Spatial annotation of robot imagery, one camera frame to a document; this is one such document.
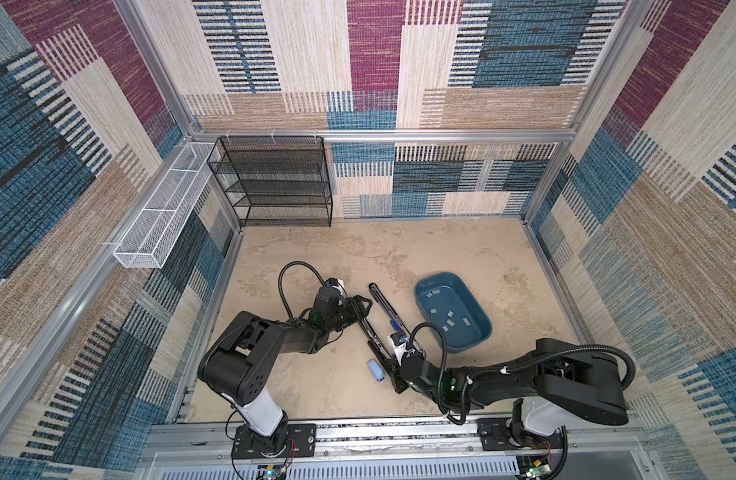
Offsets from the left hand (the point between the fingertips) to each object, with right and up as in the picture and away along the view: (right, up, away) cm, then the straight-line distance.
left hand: (368, 302), depth 92 cm
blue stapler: (+7, -4, +1) cm, 8 cm away
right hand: (+6, -16, -8) cm, 19 cm away
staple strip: (+26, -4, +2) cm, 26 cm away
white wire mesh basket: (-51, +19, -21) cm, 58 cm away
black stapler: (+3, -11, -7) cm, 14 cm away
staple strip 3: (+25, -6, 0) cm, 25 cm away
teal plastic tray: (+25, 0, +4) cm, 25 cm away
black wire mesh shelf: (-34, +41, +19) cm, 57 cm away
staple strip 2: (+30, -6, 0) cm, 31 cm away
